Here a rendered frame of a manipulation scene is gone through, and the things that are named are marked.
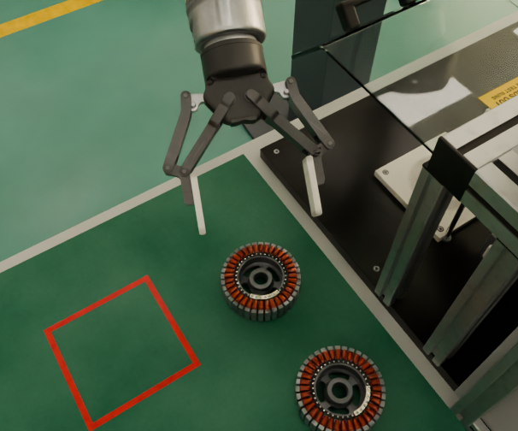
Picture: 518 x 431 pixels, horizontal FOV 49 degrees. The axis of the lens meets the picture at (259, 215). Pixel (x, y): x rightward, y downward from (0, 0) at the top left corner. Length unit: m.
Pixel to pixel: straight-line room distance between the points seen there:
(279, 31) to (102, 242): 1.66
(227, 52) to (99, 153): 1.39
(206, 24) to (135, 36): 1.76
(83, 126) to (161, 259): 1.30
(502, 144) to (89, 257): 0.60
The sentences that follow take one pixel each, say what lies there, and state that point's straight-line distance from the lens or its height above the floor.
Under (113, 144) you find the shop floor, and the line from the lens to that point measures 2.03.
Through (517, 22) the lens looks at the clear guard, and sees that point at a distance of 0.76.
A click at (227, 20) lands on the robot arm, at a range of 0.67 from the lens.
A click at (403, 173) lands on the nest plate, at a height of 0.78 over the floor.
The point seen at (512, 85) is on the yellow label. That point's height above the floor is 1.07.
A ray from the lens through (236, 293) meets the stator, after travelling 0.78.
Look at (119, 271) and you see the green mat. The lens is 0.86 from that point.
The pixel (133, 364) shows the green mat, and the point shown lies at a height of 0.75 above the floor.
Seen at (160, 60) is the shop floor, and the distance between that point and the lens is 2.30.
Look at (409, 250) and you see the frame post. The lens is 0.68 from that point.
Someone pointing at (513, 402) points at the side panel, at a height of 0.87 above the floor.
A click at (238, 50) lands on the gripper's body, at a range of 0.66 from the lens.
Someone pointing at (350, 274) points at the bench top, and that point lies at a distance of 0.85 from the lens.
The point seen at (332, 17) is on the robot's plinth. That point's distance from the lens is 1.57.
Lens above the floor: 1.49
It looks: 56 degrees down
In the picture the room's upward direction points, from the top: straight up
